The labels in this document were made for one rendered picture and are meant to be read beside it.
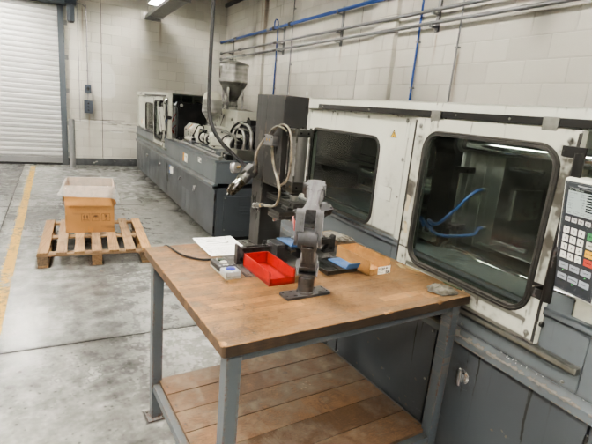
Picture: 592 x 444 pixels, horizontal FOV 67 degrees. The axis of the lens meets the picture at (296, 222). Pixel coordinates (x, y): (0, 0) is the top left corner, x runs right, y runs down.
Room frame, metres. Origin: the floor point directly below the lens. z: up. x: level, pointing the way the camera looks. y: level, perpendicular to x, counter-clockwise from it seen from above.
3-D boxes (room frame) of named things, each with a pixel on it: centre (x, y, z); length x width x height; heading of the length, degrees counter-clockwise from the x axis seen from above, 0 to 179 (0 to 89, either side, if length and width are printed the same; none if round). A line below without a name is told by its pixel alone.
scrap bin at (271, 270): (1.80, 0.10, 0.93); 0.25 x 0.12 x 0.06; 32
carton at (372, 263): (2.03, -0.33, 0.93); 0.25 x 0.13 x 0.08; 32
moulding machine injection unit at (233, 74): (6.35, 1.08, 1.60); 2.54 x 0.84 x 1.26; 29
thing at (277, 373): (1.89, -0.03, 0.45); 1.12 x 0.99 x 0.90; 122
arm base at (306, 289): (1.62, -0.06, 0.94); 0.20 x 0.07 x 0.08; 122
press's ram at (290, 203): (2.10, 0.07, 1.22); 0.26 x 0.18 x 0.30; 32
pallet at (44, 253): (4.53, 2.11, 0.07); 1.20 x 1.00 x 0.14; 26
